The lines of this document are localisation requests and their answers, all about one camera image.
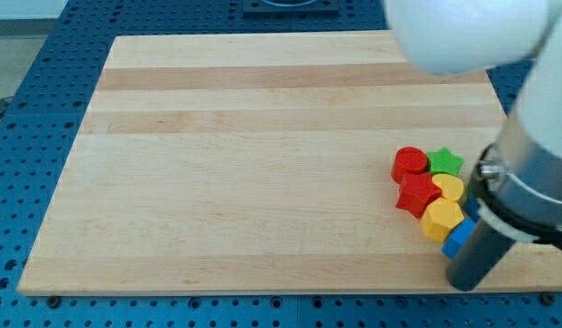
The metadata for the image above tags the red star block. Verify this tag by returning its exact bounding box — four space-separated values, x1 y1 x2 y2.
395 172 442 219

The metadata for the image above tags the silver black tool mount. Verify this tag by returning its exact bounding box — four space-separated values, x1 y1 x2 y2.
470 111 562 251

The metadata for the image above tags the blue cube block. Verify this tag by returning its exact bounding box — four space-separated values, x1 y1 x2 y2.
441 219 476 259

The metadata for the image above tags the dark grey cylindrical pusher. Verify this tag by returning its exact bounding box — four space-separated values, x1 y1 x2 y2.
445 220 516 292

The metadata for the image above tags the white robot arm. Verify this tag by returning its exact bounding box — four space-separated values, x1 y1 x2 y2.
383 0 562 291

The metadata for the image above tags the red cylinder block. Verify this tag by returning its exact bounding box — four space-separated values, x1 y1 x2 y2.
391 147 429 184

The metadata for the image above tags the green star block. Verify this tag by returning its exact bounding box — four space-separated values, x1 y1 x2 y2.
426 147 464 177

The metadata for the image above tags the yellow hexagon block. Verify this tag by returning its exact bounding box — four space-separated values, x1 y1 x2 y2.
420 198 465 242

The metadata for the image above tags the wooden board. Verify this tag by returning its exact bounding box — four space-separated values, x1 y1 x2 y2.
16 29 562 297

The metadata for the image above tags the yellow heart block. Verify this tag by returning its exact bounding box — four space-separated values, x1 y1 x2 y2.
432 174 465 203

